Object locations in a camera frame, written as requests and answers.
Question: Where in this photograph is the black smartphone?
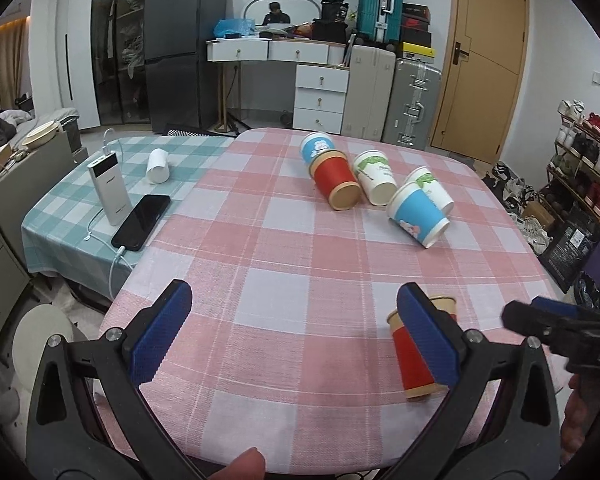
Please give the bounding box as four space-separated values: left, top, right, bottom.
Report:
111 194 171 252

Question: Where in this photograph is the stack of shoe boxes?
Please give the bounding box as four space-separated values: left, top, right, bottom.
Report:
400 3 436 63

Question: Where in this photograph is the red paper cup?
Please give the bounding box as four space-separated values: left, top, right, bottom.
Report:
309 150 362 211
387 310 446 400

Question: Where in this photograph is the white cylinder on side table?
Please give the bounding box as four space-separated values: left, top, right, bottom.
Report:
146 148 170 184

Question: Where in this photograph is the wooden door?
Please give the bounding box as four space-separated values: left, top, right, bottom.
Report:
431 0 529 162

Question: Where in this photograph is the green leaf cup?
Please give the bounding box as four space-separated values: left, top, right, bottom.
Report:
352 150 398 206
404 166 454 216

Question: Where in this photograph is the large blue paper cup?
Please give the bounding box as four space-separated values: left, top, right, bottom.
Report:
386 182 450 248

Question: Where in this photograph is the oval mirror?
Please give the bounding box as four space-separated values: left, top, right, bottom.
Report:
241 0 323 28

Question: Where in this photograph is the small blue paper cup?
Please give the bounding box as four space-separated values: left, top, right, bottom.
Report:
300 131 336 166

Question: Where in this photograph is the left hand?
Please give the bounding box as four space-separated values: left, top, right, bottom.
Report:
210 448 266 480

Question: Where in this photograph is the right hand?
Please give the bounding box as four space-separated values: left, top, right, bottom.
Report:
560 375 588 466

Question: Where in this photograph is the white drawer desk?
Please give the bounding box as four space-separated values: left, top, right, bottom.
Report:
207 37 349 134

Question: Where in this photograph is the green leaf cup right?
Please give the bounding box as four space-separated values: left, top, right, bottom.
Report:
404 166 454 216

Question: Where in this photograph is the beige suitcase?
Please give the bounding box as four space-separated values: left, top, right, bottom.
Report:
341 46 396 142

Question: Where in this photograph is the dark glass wardrobe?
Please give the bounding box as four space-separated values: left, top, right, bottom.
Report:
91 0 150 126

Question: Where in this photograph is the black printed bag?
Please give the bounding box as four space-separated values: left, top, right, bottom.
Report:
539 221 600 292

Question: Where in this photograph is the silver suitcase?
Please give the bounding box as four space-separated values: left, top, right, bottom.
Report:
381 58 442 151

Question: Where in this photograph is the white power bank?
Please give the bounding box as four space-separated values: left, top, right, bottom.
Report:
87 153 132 226

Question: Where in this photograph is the pink plaid tablecloth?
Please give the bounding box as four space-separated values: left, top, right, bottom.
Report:
102 129 555 474

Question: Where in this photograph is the green leaf cup left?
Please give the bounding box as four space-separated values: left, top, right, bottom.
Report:
352 150 398 206

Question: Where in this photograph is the teal suitcase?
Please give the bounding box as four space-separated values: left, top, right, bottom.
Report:
356 0 403 46

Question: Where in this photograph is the black refrigerator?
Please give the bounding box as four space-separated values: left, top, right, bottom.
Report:
144 0 226 133

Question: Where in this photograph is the shoe rack with shoes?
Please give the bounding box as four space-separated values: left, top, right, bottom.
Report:
541 100 600 224

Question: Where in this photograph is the blue plastic bag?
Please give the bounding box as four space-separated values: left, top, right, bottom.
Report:
213 18 258 39

